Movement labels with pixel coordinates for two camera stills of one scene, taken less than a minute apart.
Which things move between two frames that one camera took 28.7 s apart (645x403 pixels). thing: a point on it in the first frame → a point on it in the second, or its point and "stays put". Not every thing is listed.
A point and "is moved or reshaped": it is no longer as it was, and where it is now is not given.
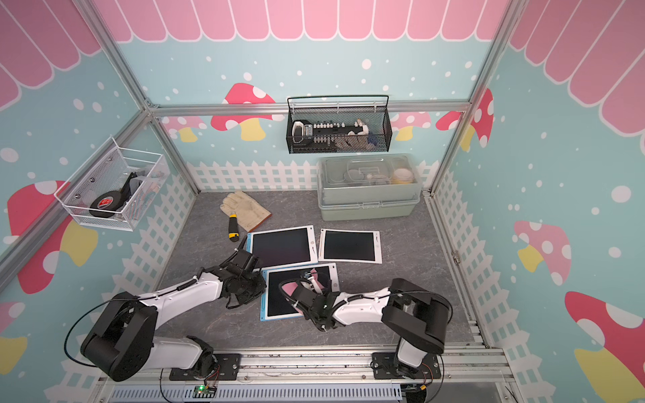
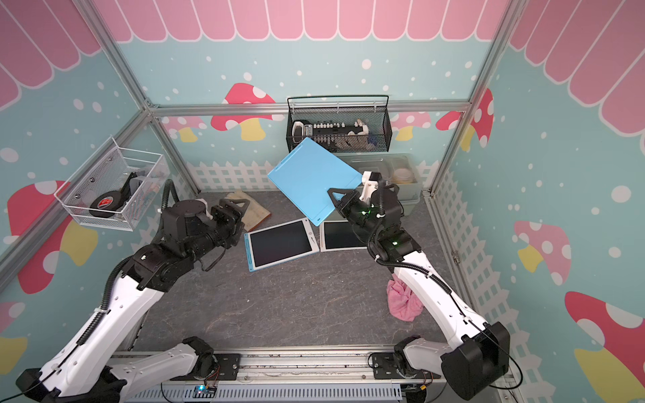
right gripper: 324,295 → 350,198
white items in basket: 331,135 stays put
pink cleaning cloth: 290,287 is moved or reshaped
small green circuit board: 203,391 stays put
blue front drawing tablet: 276,306 → 304,175
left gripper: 261,286 → 233,219
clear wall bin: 112,188 stays put
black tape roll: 105,204 stays put
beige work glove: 249,211 stays put
